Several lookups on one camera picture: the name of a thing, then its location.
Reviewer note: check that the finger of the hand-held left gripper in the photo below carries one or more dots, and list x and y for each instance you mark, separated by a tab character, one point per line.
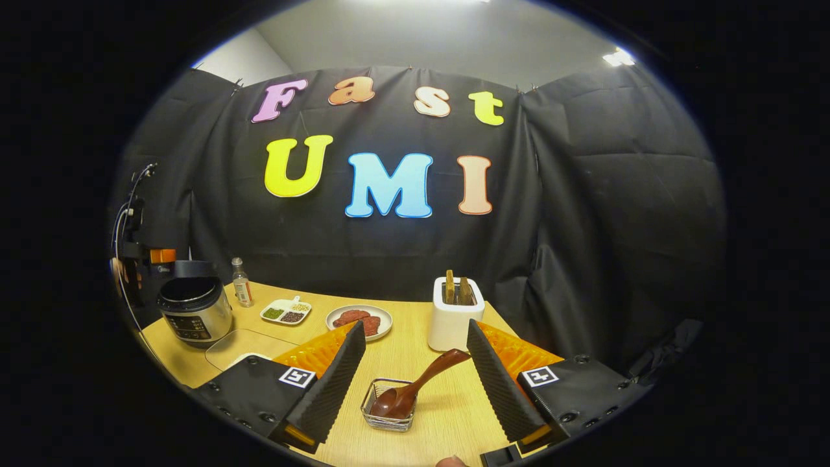
162	255

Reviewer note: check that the brown wooden spoon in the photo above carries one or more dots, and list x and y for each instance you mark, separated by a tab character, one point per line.
395	402

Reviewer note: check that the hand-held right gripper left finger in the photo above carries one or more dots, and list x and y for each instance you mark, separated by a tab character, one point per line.
334	389

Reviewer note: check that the black backdrop cloth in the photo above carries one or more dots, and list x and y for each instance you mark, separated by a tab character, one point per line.
583	214

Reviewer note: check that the white plate with red meat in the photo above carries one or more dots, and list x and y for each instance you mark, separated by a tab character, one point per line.
382	318

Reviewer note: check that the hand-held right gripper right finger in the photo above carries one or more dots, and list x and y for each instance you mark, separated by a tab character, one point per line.
496	389

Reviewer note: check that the white chopstick holder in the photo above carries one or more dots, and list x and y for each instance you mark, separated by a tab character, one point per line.
450	327

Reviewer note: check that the small ceiling light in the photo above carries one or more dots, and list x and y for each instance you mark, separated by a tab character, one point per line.
618	57

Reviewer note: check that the white divided bean dish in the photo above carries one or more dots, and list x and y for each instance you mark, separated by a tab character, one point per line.
285	311

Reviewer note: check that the small glass bottle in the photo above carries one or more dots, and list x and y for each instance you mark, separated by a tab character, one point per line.
242	288

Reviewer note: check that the black silver rice cooker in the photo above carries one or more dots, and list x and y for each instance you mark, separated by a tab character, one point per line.
194	318

